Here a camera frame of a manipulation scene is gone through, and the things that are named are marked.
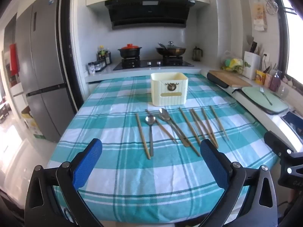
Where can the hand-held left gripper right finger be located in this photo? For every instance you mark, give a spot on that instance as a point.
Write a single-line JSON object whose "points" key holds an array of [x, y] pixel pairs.
{"points": [[213, 165]]}

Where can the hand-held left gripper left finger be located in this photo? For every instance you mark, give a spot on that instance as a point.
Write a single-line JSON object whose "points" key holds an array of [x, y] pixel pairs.
{"points": [[87, 160]]}

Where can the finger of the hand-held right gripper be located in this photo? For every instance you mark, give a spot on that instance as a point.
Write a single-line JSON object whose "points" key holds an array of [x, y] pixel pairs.
{"points": [[275, 141]]}

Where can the wooden chopstick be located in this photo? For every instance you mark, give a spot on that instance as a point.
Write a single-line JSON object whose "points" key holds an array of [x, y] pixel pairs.
{"points": [[208, 124], [204, 128], [142, 136], [186, 143], [219, 122], [165, 131], [189, 131], [197, 124]]}

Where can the steel spoon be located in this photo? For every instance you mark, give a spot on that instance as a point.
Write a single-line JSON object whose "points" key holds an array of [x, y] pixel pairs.
{"points": [[163, 114], [149, 120]]}

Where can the cream ribbed utensil holder box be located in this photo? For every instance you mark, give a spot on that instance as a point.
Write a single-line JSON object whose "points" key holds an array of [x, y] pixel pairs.
{"points": [[165, 85]]}

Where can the dark blue tray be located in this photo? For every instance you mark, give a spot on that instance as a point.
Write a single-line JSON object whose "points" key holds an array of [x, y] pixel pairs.
{"points": [[293, 120]]}

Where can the light green cutting board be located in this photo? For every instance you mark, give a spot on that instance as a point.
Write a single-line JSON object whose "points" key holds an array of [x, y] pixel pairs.
{"points": [[260, 101]]}

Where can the steel fork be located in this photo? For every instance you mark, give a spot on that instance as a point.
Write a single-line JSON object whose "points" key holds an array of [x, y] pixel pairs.
{"points": [[265, 97]]}

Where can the teal plaid tablecloth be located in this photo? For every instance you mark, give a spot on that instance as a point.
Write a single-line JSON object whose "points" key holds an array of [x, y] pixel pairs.
{"points": [[132, 182]]}

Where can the clear drinking glass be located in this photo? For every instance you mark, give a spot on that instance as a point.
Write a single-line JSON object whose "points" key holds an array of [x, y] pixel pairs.
{"points": [[283, 91]]}

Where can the purple glitter cup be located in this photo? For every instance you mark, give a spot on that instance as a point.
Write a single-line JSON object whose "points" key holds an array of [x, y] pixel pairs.
{"points": [[275, 82]]}

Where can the cardboard box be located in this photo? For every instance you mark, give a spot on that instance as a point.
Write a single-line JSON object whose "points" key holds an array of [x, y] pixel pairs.
{"points": [[32, 125]]}

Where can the wooden cutting board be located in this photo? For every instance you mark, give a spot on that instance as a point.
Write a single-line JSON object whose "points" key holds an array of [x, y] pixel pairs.
{"points": [[234, 79]]}

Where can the white knife block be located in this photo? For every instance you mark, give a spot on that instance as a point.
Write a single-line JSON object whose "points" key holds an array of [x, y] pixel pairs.
{"points": [[251, 65]]}

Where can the black textured pad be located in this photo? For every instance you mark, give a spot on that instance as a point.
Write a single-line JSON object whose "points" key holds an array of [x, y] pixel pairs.
{"points": [[216, 80]]}

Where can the yellow green plastic bags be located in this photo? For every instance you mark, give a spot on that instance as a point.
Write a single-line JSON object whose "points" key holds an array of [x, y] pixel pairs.
{"points": [[233, 63]]}

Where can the kitchen knives in block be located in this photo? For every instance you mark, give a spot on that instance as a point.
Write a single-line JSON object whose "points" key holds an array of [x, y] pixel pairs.
{"points": [[252, 46]]}

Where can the window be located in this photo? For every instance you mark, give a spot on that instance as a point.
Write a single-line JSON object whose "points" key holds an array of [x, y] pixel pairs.
{"points": [[294, 40]]}

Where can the dark sauce bottle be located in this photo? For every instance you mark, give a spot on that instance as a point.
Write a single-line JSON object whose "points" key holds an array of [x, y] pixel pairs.
{"points": [[108, 57]]}

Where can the grey refrigerator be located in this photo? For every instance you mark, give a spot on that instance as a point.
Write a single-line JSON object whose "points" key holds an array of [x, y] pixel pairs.
{"points": [[42, 63]]}

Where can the dark glass kettle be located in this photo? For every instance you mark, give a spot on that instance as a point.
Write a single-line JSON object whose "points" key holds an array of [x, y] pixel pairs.
{"points": [[197, 54]]}

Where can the black gas stove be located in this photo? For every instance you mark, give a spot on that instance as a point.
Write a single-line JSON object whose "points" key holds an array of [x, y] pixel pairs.
{"points": [[151, 63]]}

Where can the black clay pot red lid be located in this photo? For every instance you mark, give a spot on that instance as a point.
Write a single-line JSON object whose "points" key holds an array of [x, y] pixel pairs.
{"points": [[129, 50]]}

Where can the black wok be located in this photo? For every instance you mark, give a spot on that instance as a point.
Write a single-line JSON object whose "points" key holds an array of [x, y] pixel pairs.
{"points": [[170, 51]]}

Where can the red hanging cloth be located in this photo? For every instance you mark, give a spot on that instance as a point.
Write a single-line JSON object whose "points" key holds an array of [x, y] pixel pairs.
{"points": [[14, 59]]}

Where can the glass wok lid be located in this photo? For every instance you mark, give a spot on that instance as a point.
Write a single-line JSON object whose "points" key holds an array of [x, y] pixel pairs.
{"points": [[171, 46]]}

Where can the hanging paper packet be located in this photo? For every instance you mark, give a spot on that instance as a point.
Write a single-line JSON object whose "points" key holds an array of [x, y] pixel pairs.
{"points": [[260, 15]]}

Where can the black range hood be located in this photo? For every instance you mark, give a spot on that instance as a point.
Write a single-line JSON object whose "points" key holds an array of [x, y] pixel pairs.
{"points": [[146, 14]]}

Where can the white wall socket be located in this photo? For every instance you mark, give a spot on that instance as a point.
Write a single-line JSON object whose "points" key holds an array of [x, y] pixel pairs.
{"points": [[266, 54]]}

